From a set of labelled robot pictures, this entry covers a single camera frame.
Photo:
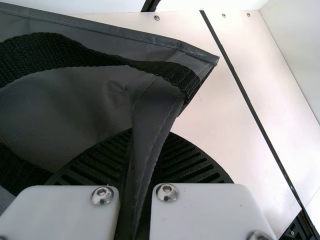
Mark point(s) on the black post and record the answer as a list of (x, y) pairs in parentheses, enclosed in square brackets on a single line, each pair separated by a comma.
[(151, 5)]

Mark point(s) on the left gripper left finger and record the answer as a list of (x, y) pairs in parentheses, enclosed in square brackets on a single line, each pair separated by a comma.
[(62, 215)]

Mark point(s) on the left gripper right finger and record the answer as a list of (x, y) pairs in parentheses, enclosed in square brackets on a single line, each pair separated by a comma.
[(205, 215)]

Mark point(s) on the black strip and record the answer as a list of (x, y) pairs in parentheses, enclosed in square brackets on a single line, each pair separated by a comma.
[(250, 100)]

